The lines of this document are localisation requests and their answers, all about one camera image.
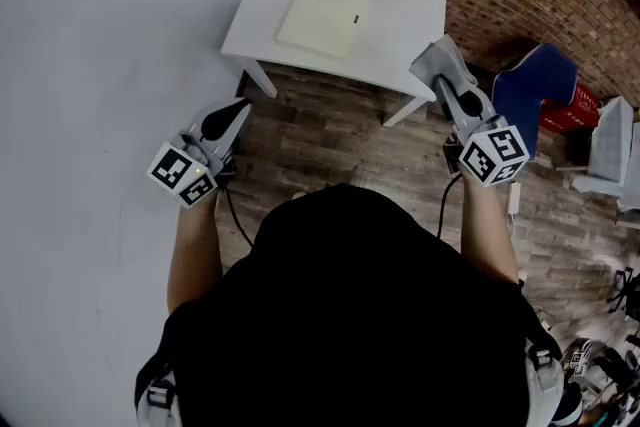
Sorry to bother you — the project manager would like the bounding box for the black and white equipment pile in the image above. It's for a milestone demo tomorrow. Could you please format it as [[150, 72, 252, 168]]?
[[559, 334, 640, 427]]

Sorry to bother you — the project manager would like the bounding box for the grey fabric chair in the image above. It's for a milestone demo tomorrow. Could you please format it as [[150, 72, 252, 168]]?
[[572, 95, 640, 211]]

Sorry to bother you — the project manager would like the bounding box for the white table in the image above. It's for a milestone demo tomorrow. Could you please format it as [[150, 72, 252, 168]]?
[[220, 0, 448, 128]]

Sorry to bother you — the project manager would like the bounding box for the person's left forearm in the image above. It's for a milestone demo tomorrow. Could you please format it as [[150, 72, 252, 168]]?
[[166, 192, 225, 314]]

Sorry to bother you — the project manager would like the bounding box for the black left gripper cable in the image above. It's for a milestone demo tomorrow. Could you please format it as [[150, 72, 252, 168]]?
[[218, 182, 255, 249]]

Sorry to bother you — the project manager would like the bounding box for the black office chair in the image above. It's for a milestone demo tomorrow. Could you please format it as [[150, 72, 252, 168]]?
[[606, 267, 640, 316]]

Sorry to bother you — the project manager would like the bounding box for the red crate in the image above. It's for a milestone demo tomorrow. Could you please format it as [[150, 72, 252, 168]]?
[[539, 82, 601, 134]]

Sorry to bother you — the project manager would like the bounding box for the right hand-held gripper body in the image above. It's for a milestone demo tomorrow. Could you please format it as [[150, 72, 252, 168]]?
[[443, 117, 530, 189]]

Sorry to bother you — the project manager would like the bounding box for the person's right forearm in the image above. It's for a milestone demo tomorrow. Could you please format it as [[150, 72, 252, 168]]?
[[459, 174, 521, 286]]

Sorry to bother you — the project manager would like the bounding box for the grey backpack strap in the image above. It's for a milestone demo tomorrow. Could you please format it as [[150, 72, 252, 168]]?
[[135, 367, 184, 427], [522, 337, 566, 427]]

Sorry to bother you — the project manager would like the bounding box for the white power adapter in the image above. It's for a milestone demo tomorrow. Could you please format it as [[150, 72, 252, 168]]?
[[507, 181, 523, 216]]

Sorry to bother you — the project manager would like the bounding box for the pale yellow board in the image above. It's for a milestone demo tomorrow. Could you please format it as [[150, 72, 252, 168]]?
[[275, 0, 370, 60]]

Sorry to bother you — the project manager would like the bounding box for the person's black shirt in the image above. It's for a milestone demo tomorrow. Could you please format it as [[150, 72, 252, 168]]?
[[134, 183, 564, 427]]

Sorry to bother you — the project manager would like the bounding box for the blue chair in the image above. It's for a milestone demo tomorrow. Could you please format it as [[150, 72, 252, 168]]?
[[491, 42, 580, 161]]

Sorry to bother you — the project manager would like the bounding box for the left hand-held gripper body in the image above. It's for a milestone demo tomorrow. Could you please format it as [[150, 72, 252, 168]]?
[[147, 132, 236, 209]]

